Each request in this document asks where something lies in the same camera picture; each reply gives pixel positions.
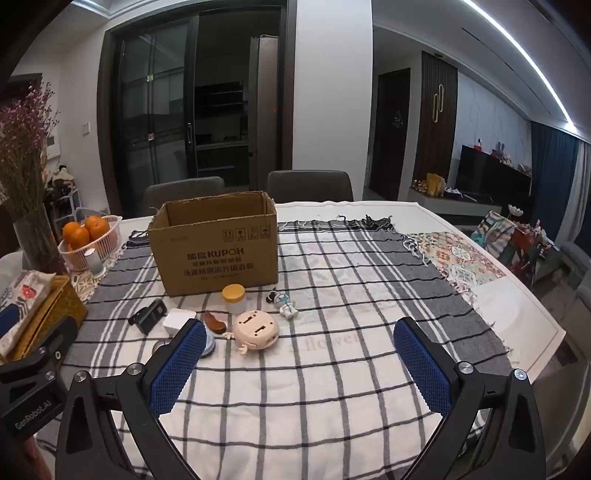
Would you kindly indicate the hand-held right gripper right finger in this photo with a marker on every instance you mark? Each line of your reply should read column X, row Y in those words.
column 422, row 364

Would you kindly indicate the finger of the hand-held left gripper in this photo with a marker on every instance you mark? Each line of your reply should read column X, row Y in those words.
column 8, row 321
column 57, row 339

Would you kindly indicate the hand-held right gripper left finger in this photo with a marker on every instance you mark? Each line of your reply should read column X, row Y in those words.
column 178, row 364

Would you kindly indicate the silver egg-shaped object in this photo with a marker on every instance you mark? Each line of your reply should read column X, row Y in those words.
column 210, row 344

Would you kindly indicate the white charger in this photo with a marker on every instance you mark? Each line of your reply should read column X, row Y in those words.
column 178, row 321

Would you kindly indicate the brown shoe-shaped object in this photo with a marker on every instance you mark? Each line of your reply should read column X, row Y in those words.
column 213, row 321

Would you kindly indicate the round cream antler toy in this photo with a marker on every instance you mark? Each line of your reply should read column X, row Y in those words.
column 254, row 330

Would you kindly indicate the yellow lid jar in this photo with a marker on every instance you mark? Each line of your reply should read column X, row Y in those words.
column 233, row 295

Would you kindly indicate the brown cardboard box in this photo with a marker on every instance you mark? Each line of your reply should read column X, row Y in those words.
column 217, row 258

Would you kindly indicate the white blue masked figurine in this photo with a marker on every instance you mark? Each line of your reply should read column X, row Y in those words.
column 284, row 304

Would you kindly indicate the woven tissue box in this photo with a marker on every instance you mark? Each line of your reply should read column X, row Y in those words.
column 64, row 304

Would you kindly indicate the black clip-shaped object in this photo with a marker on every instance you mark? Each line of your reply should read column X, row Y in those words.
column 147, row 316

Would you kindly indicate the glass vase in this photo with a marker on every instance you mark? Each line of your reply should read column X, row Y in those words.
column 39, row 244

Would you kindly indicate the small white cup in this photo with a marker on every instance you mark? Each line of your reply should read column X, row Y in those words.
column 94, row 263

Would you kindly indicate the grey white plaid cloth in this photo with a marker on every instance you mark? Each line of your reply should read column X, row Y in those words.
column 323, row 369

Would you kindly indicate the white plastic basket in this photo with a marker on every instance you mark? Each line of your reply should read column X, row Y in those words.
column 104, row 244

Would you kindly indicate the pile of oranges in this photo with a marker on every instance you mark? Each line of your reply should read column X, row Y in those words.
column 76, row 235

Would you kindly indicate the patterned tablecloth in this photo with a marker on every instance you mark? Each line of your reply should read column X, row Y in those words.
column 461, row 258

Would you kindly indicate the white shoe rack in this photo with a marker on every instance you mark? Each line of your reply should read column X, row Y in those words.
column 62, row 203

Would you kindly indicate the striped fabric bag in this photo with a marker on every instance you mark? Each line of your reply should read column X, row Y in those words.
column 491, row 233

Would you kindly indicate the red gift bag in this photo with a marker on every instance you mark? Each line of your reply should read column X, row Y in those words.
column 531, row 249

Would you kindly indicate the white television cabinet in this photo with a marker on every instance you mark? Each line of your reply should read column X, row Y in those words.
column 434, row 203

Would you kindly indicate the grey dining chair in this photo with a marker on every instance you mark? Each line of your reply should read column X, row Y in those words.
column 184, row 194
column 309, row 187

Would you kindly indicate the yellow bag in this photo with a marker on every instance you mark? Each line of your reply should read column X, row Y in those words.
column 434, row 184

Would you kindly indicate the black television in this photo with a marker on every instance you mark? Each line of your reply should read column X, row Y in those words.
column 494, row 173

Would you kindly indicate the blue curtain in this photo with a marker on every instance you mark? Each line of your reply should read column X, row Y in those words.
column 551, row 180

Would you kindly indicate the dark wooden door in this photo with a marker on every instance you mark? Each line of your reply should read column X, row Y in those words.
column 391, row 138

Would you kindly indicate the glass sliding door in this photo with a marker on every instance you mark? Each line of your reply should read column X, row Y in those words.
column 157, row 115

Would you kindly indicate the ceiling light strip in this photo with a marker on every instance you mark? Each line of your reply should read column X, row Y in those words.
column 531, row 64

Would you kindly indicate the white wall intercom panel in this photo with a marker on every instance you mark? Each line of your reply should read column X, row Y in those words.
column 52, row 147

